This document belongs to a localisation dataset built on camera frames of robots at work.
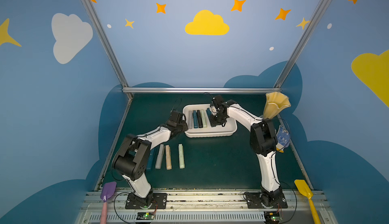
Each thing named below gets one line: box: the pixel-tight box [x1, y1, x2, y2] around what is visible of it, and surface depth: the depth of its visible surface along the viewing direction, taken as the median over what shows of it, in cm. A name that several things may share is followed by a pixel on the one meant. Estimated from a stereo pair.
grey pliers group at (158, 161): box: [154, 143, 166, 170], surface depth 88 cm
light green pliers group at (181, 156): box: [178, 143, 185, 169], surface depth 89 cm
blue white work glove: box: [275, 124, 291, 154], surface depth 99 cm
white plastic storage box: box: [182, 103, 238, 138], surface depth 103 cm
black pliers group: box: [196, 109, 204, 129], surface depth 106 cm
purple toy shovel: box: [99, 181, 118, 224], surface depth 76 cm
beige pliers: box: [165, 144, 173, 171], surface depth 88 cm
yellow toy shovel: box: [293, 179, 322, 224], surface depth 78 cm
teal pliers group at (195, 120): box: [192, 109, 199, 129], surface depth 106 cm
